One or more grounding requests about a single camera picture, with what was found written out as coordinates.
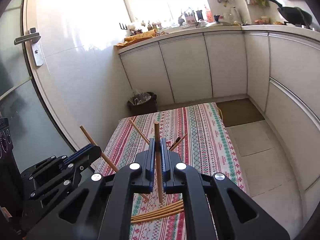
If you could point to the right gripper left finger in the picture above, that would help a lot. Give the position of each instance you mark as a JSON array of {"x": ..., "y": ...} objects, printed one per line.
[{"x": 100, "y": 208}]

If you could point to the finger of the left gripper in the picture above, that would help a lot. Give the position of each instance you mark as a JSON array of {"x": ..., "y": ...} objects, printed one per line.
[{"x": 85, "y": 156}]

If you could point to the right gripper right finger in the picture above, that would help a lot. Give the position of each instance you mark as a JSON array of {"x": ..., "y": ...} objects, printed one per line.
[{"x": 214, "y": 206}]

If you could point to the wooden chopstick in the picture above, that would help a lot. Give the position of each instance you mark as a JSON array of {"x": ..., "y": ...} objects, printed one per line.
[
  {"x": 139, "y": 132},
  {"x": 178, "y": 203},
  {"x": 111, "y": 165},
  {"x": 157, "y": 215},
  {"x": 182, "y": 138},
  {"x": 158, "y": 162}
]

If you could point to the white kitchen cabinets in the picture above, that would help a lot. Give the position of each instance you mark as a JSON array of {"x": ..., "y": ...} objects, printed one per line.
[{"x": 276, "y": 66}]

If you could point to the dark trash bin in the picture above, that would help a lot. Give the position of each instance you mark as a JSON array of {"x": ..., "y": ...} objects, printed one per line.
[{"x": 144, "y": 103}]

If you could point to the black chopstick in basket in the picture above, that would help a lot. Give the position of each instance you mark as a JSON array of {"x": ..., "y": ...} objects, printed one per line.
[{"x": 175, "y": 142}]

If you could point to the brown floor mat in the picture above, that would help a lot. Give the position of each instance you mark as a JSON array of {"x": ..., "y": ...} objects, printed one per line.
[{"x": 239, "y": 112}]

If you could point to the yellow cloth on counter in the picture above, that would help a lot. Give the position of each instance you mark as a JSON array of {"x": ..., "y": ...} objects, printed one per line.
[{"x": 136, "y": 38}]

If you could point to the white electric kettle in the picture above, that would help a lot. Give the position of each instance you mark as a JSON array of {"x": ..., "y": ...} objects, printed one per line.
[{"x": 235, "y": 15}]

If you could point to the black wok pan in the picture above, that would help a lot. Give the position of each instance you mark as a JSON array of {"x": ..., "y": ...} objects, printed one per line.
[{"x": 294, "y": 15}]

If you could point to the door handle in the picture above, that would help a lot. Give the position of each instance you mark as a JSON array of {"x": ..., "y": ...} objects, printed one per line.
[{"x": 34, "y": 39}]

